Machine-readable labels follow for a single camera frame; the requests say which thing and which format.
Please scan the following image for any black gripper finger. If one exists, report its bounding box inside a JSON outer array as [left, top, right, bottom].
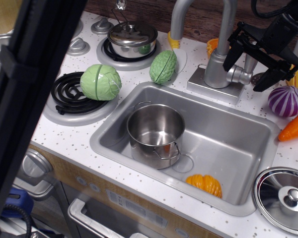
[[253, 68, 295, 92], [223, 38, 245, 72]]

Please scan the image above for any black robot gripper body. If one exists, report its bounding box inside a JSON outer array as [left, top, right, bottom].
[[228, 13, 298, 71]]

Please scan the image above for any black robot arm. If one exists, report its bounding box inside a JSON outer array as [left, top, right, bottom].
[[223, 0, 298, 92]]

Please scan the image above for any silver faucet lever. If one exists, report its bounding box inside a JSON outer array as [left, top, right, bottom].
[[226, 55, 258, 85]]

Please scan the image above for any purple toy onion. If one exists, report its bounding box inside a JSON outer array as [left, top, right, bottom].
[[268, 86, 298, 117]]

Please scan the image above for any orange toy carrot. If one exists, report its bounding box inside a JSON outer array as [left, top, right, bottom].
[[278, 116, 298, 142]]

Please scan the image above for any green toy bitter melon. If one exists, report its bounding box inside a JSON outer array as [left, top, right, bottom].
[[149, 50, 177, 84]]

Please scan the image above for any grey toy sink basin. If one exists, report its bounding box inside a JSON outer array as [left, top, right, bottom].
[[90, 82, 280, 216]]

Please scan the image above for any steel pot with lid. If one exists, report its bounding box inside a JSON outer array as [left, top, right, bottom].
[[107, 21, 158, 59]]

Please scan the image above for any steel pot in sink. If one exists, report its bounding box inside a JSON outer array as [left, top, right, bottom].
[[127, 101, 185, 170]]

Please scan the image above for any steel pot lid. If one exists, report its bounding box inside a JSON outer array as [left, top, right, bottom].
[[252, 167, 298, 236]]

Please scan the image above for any metal utensil hook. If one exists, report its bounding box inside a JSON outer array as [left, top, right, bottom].
[[111, 0, 128, 23]]

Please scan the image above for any orange toy pumpkin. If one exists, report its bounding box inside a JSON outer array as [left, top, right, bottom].
[[185, 174, 222, 198]]

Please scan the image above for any grey rear stove knob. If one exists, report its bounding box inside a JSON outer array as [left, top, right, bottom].
[[91, 17, 114, 35]]

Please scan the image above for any grey stove knob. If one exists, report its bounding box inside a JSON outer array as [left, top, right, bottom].
[[91, 17, 114, 35], [66, 37, 90, 57]]

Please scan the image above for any green toy cabbage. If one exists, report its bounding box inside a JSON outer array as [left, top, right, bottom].
[[80, 64, 122, 101]]

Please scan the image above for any grey front stove knob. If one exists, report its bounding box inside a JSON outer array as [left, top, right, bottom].
[[66, 37, 90, 57]]

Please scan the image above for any black front stove burner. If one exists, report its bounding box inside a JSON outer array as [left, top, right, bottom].
[[51, 72, 108, 115]]

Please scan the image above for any silver oven knob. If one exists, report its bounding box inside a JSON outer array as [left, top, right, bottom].
[[21, 148, 53, 179]]

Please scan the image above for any blue clamp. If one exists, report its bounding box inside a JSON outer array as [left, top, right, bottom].
[[1, 187, 34, 218]]

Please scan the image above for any yellow handled toy knife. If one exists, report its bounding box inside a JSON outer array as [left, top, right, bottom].
[[167, 32, 187, 74]]

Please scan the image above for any black camera stand post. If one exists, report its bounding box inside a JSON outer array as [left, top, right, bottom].
[[0, 0, 86, 215]]

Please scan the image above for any silver oven door handle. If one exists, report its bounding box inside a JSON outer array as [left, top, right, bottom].
[[67, 197, 126, 238]]

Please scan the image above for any black cable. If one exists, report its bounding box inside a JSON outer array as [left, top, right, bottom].
[[2, 203, 32, 238]]

